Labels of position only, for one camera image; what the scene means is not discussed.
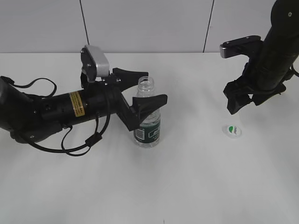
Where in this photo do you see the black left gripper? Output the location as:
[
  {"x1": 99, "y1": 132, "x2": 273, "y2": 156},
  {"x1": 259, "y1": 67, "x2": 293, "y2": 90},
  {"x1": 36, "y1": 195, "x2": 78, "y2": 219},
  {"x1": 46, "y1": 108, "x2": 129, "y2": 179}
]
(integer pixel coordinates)
[{"x1": 80, "y1": 68, "x2": 168, "y2": 131}]

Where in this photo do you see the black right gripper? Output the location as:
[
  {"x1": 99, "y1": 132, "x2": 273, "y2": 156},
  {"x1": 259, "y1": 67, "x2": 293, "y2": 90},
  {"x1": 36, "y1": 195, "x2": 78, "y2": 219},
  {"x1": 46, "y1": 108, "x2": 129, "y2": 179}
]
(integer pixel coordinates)
[{"x1": 223, "y1": 63, "x2": 286, "y2": 114}]

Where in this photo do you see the white green bottle cap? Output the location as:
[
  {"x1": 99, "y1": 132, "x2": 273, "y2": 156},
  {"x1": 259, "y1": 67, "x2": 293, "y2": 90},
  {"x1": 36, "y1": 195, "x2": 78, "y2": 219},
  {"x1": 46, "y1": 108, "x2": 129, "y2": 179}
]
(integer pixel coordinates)
[{"x1": 221, "y1": 124, "x2": 242, "y2": 140}]

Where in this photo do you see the clear cestbon water bottle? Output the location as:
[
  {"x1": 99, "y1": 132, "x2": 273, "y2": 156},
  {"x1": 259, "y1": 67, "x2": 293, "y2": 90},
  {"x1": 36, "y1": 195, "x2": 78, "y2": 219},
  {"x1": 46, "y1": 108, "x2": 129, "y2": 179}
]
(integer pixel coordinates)
[{"x1": 133, "y1": 76, "x2": 161, "y2": 148}]

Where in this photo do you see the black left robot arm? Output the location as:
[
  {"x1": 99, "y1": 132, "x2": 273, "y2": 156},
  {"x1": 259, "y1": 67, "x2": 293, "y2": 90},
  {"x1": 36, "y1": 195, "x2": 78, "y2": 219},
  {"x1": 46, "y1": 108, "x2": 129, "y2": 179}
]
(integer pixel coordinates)
[{"x1": 0, "y1": 68, "x2": 168, "y2": 143}]

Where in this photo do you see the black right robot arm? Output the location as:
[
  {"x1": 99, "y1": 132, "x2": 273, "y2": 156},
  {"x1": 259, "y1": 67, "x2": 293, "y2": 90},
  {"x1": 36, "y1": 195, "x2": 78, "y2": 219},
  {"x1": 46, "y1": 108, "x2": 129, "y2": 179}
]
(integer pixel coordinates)
[{"x1": 220, "y1": 0, "x2": 299, "y2": 115}]

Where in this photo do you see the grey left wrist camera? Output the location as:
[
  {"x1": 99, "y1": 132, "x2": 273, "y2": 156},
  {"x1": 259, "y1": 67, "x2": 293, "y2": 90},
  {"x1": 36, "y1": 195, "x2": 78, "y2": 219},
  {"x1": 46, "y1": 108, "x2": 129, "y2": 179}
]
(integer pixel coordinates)
[{"x1": 80, "y1": 45, "x2": 110, "y2": 83}]

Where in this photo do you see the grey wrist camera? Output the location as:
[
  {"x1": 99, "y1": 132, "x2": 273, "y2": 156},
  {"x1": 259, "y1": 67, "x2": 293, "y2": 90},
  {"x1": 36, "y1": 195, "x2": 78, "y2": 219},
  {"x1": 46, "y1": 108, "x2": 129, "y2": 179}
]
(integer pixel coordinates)
[
  {"x1": 80, "y1": 45, "x2": 110, "y2": 83},
  {"x1": 220, "y1": 35, "x2": 263, "y2": 58}
]

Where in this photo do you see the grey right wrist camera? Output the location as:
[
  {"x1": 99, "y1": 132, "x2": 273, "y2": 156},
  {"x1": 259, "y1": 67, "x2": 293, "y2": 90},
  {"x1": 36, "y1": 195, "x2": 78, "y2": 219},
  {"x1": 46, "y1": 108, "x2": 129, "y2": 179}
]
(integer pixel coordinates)
[{"x1": 220, "y1": 35, "x2": 263, "y2": 58}]

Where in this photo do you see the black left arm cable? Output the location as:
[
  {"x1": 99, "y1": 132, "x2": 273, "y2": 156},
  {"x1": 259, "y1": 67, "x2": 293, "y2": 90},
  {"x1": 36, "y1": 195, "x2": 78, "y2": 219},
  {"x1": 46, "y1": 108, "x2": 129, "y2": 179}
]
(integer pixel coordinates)
[{"x1": 4, "y1": 77, "x2": 112, "y2": 157}]

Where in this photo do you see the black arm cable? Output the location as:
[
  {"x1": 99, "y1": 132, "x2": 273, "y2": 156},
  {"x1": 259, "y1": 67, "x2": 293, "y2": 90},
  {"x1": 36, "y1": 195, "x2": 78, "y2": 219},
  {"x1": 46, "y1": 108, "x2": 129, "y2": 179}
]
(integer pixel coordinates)
[
  {"x1": 280, "y1": 59, "x2": 299, "y2": 84},
  {"x1": 4, "y1": 77, "x2": 112, "y2": 157}
]

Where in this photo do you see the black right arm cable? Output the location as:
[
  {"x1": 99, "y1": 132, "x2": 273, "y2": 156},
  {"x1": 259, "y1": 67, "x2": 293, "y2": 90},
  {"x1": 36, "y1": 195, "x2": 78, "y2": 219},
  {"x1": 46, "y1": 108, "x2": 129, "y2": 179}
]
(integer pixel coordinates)
[{"x1": 280, "y1": 59, "x2": 299, "y2": 84}]

